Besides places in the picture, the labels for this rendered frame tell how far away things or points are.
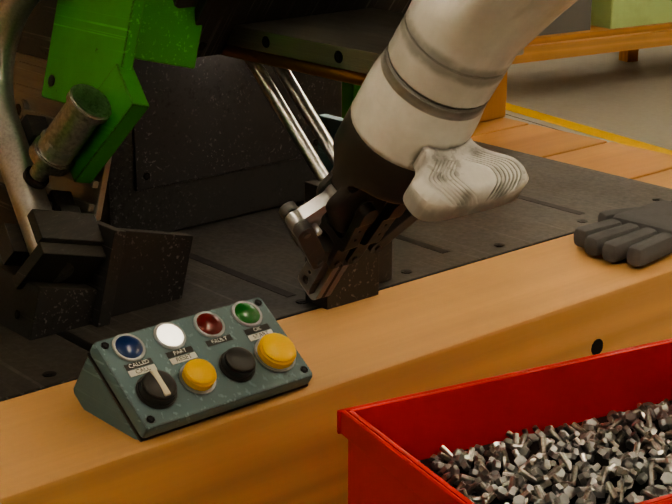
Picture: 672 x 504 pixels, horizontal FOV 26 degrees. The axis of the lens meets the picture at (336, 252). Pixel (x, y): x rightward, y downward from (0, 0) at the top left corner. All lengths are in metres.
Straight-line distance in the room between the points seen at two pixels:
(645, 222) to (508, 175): 0.56
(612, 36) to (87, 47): 5.65
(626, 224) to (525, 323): 0.24
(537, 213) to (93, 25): 0.54
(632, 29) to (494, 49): 6.08
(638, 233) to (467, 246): 0.16
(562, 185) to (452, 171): 0.78
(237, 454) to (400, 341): 0.20
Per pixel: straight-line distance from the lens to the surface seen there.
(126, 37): 1.20
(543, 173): 1.70
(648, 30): 6.99
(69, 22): 1.27
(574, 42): 6.63
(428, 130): 0.87
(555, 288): 1.31
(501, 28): 0.83
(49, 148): 1.21
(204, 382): 1.03
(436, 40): 0.84
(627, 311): 1.34
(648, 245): 1.38
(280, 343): 1.07
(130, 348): 1.03
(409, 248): 1.41
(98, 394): 1.04
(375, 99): 0.88
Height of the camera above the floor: 1.33
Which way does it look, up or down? 18 degrees down
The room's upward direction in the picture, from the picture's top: straight up
